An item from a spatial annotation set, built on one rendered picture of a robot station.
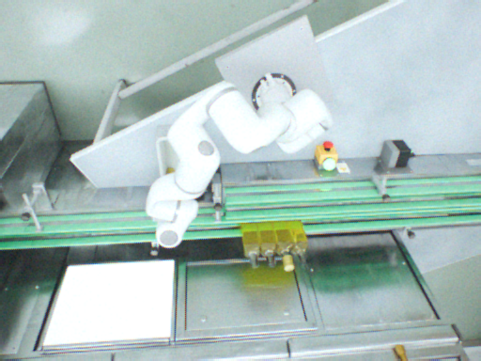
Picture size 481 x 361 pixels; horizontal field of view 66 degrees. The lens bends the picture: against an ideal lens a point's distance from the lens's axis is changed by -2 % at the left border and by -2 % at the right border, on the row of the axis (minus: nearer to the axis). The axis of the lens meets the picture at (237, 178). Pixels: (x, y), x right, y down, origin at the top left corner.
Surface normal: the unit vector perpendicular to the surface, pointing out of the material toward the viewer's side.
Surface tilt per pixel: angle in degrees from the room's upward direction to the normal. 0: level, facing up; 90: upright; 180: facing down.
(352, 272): 90
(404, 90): 0
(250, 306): 91
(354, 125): 0
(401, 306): 90
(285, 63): 3
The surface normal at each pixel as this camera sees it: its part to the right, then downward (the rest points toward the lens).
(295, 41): 0.14, 0.59
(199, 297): 0.01, -0.78
